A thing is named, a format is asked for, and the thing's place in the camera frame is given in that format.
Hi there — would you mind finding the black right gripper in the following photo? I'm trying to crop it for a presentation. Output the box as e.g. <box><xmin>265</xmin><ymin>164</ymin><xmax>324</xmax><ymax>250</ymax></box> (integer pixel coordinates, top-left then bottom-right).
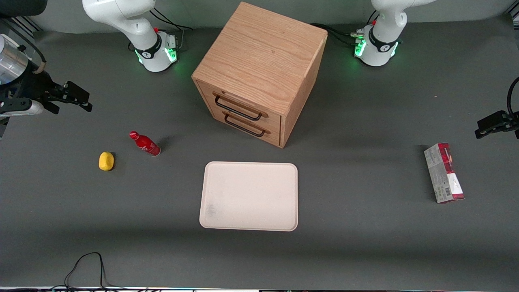
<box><xmin>0</xmin><ymin>69</ymin><xmax>93</xmax><ymax>119</ymax></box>

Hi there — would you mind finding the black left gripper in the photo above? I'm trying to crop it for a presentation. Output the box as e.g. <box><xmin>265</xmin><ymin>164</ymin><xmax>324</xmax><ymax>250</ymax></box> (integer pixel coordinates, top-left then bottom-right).
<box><xmin>475</xmin><ymin>110</ymin><xmax>519</xmax><ymax>140</ymax></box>

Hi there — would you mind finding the red coke bottle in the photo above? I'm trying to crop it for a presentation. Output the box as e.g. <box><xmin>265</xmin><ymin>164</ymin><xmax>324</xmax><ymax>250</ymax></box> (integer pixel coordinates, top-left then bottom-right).
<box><xmin>129</xmin><ymin>131</ymin><xmax>161</xmax><ymax>157</ymax></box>

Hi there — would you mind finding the beige plastic tray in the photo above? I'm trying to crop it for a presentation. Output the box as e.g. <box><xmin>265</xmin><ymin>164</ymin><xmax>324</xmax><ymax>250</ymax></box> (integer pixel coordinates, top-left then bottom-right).
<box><xmin>199</xmin><ymin>161</ymin><xmax>298</xmax><ymax>232</ymax></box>

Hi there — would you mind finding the yellow lemon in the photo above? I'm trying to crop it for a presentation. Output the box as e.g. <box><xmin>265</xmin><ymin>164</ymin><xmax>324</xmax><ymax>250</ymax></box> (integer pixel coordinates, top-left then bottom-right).
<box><xmin>99</xmin><ymin>152</ymin><xmax>115</xmax><ymax>172</ymax></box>

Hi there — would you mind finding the red and grey carton box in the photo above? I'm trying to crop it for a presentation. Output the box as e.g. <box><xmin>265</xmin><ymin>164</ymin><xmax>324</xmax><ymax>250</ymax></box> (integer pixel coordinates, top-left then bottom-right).
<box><xmin>424</xmin><ymin>142</ymin><xmax>465</xmax><ymax>204</ymax></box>

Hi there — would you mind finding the wooden drawer front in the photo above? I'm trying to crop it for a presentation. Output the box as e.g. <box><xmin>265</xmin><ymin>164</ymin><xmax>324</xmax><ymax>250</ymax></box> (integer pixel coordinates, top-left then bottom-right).
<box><xmin>202</xmin><ymin>103</ymin><xmax>281</xmax><ymax>147</ymax></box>
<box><xmin>197</xmin><ymin>80</ymin><xmax>283</xmax><ymax>134</ymax></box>

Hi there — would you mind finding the wooden drawer cabinet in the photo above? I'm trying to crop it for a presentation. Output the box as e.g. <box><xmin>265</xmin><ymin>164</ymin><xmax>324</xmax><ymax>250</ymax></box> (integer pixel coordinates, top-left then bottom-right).
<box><xmin>191</xmin><ymin>1</ymin><xmax>328</xmax><ymax>149</ymax></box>

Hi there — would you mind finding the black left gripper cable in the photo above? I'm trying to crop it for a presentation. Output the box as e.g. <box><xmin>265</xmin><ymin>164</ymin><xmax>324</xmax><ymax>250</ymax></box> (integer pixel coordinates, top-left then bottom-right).
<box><xmin>507</xmin><ymin>76</ymin><xmax>519</xmax><ymax>115</ymax></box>

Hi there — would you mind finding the aluminium frame rail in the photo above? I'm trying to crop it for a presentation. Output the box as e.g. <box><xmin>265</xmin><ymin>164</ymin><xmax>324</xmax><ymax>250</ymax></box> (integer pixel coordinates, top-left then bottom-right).
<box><xmin>0</xmin><ymin>15</ymin><xmax>42</xmax><ymax>38</ymax></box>

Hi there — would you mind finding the black right arm base cable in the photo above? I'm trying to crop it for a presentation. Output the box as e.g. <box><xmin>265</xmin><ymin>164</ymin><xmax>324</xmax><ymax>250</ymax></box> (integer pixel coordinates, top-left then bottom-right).
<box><xmin>149</xmin><ymin>7</ymin><xmax>194</xmax><ymax>52</ymax></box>

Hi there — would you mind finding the black arm base cable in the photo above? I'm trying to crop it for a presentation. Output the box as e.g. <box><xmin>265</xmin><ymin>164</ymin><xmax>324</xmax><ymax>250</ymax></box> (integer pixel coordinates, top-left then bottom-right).
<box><xmin>149</xmin><ymin>7</ymin><xmax>194</xmax><ymax>52</ymax></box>
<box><xmin>310</xmin><ymin>10</ymin><xmax>380</xmax><ymax>46</ymax></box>

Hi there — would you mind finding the black metal drawer handle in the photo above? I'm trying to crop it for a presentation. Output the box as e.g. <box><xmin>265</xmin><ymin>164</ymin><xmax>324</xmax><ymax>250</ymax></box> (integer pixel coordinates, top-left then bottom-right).
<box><xmin>223</xmin><ymin>113</ymin><xmax>267</xmax><ymax>137</ymax></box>
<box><xmin>214</xmin><ymin>95</ymin><xmax>264</xmax><ymax>122</ymax></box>

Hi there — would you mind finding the black looped cable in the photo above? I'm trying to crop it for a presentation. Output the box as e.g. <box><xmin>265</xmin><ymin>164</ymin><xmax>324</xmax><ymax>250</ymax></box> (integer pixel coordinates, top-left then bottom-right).
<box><xmin>41</xmin><ymin>252</ymin><xmax>134</xmax><ymax>292</ymax></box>

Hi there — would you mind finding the black left arm base cable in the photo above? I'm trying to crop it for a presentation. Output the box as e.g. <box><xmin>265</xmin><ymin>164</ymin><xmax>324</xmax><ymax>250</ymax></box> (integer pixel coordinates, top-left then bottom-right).
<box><xmin>310</xmin><ymin>10</ymin><xmax>380</xmax><ymax>46</ymax></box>

